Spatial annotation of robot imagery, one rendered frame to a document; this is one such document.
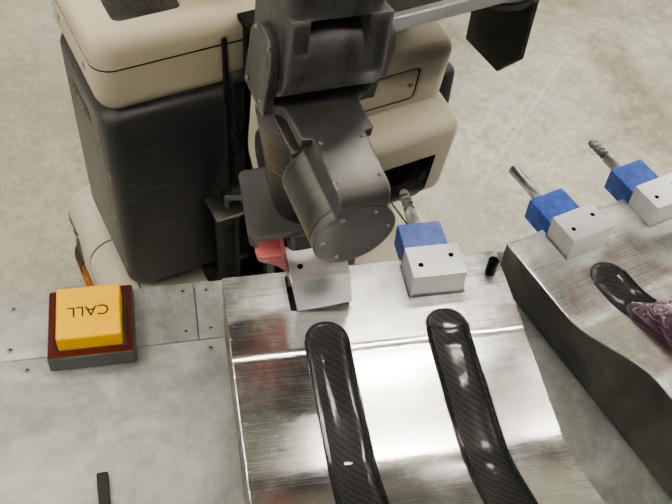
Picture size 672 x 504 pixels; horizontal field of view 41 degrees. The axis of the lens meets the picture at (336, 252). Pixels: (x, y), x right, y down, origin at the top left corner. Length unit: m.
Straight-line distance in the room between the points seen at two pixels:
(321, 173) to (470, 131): 1.80
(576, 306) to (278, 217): 0.34
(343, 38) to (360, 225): 0.12
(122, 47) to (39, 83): 1.26
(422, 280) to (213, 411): 0.23
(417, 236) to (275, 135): 0.28
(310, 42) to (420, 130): 0.58
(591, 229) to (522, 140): 1.44
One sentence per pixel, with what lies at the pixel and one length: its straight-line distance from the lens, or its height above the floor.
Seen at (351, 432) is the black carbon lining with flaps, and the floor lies 0.88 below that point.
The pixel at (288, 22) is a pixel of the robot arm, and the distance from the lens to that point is 0.53.
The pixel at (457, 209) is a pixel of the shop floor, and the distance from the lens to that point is 2.14.
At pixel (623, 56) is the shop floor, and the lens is 2.74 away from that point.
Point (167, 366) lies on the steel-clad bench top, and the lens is 0.87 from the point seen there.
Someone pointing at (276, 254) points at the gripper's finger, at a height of 1.00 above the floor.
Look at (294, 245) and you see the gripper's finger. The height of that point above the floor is 1.01.
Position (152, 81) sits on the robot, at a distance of 1.27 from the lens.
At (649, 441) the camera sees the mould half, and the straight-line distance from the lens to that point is 0.86.
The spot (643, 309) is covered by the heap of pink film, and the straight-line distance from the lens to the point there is 0.89.
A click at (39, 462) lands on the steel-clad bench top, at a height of 0.80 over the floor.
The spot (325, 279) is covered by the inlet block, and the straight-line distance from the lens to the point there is 0.75.
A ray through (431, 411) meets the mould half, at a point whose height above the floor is 0.88.
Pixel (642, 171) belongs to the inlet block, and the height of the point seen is 0.87.
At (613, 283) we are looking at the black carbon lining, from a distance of 0.93.
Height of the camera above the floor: 1.53
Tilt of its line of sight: 49 degrees down
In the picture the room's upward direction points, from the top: 5 degrees clockwise
